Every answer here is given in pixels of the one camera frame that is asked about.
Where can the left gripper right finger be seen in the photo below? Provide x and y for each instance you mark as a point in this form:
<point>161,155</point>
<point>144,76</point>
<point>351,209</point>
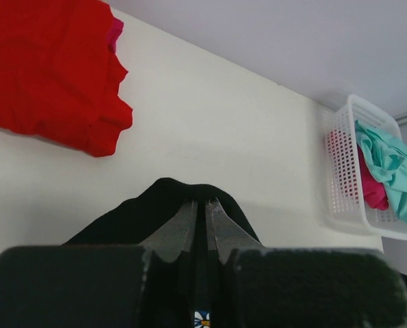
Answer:
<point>258,286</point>

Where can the teal t-shirt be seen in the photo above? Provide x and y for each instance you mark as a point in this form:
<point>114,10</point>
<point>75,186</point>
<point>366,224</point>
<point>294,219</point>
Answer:
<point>386,160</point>

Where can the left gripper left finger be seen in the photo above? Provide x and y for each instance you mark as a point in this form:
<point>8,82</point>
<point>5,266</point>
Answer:
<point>143,285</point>

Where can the magenta t-shirt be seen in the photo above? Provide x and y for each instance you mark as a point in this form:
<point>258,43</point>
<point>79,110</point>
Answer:
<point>374,193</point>

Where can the folded pink t-shirt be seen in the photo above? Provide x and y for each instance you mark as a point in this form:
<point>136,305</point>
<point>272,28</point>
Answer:
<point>114,33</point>

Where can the black daisy t-shirt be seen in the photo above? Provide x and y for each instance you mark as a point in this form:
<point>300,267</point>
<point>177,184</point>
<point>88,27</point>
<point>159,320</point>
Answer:
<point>162,212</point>

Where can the folded red t-shirt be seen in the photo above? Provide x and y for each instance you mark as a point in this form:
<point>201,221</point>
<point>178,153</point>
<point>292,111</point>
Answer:
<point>58,79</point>

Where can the white plastic basket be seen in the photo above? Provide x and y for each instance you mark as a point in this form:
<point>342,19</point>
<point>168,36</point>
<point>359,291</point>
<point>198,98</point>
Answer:
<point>348,210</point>

